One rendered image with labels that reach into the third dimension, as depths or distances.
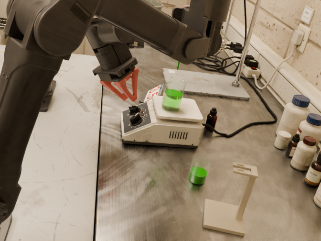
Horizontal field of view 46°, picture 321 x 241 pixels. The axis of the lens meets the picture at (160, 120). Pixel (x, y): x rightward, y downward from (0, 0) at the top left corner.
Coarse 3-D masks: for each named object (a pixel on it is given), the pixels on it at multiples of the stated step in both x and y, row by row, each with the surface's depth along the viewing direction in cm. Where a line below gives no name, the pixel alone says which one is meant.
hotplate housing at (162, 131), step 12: (156, 120) 93; (168, 120) 94; (180, 120) 95; (132, 132) 93; (144, 132) 93; (156, 132) 94; (168, 132) 94; (180, 132) 95; (192, 132) 95; (144, 144) 95; (156, 144) 96; (168, 144) 96; (180, 144) 97; (192, 144) 97
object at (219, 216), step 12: (240, 168) 70; (252, 168) 71; (252, 180) 71; (204, 204) 78; (216, 204) 78; (228, 204) 79; (240, 204) 73; (204, 216) 75; (216, 216) 75; (228, 216) 76; (240, 216) 75; (216, 228) 72; (228, 228) 73; (240, 228) 73
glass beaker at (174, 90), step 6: (168, 78) 95; (168, 84) 96; (174, 84) 96; (180, 84) 96; (168, 90) 92; (174, 90) 92; (180, 90) 92; (168, 96) 93; (174, 96) 92; (180, 96) 93; (162, 102) 95; (168, 102) 93; (174, 102) 93; (180, 102) 94; (162, 108) 95; (168, 108) 94; (174, 108) 94; (180, 108) 96
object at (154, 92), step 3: (156, 87) 124; (159, 87) 122; (150, 90) 124; (153, 90) 122; (156, 90) 120; (150, 93) 121; (153, 93) 119; (156, 93) 117; (147, 96) 120; (150, 96) 118; (147, 99) 117
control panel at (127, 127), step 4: (140, 104) 103; (144, 104) 102; (140, 108) 101; (144, 108) 100; (124, 112) 102; (128, 112) 102; (140, 112) 99; (144, 112) 98; (148, 112) 98; (124, 116) 101; (128, 116) 100; (132, 116) 99; (140, 116) 97; (144, 116) 97; (148, 116) 96; (124, 120) 99; (128, 120) 98; (144, 120) 95; (148, 120) 94; (124, 124) 97; (128, 124) 96; (140, 124) 94; (144, 124) 93; (124, 128) 95; (128, 128) 95; (132, 128) 94; (136, 128) 93; (124, 132) 94
